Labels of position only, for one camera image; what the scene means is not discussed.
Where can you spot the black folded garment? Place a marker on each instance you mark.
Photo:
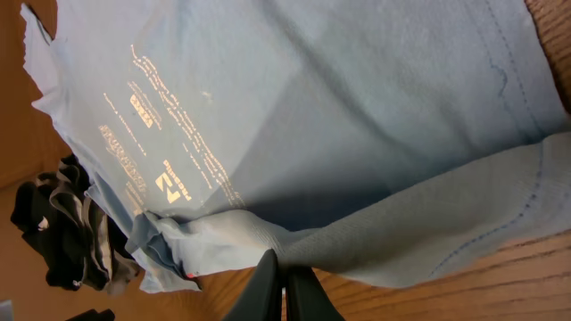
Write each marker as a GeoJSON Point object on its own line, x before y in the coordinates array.
{"type": "Point", "coordinates": [43, 231]}

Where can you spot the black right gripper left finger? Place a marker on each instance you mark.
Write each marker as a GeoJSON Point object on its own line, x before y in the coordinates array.
{"type": "Point", "coordinates": [261, 299]}

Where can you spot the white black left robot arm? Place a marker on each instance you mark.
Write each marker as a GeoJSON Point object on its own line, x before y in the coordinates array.
{"type": "Point", "coordinates": [94, 315]}

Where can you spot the light blue printed t-shirt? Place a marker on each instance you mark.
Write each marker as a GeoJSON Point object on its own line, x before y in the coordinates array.
{"type": "Point", "coordinates": [390, 142]}

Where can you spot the grey folded garment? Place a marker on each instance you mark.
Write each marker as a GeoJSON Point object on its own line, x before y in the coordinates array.
{"type": "Point", "coordinates": [92, 240]}

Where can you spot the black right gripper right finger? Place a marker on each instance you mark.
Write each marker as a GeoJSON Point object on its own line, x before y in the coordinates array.
{"type": "Point", "coordinates": [306, 300]}

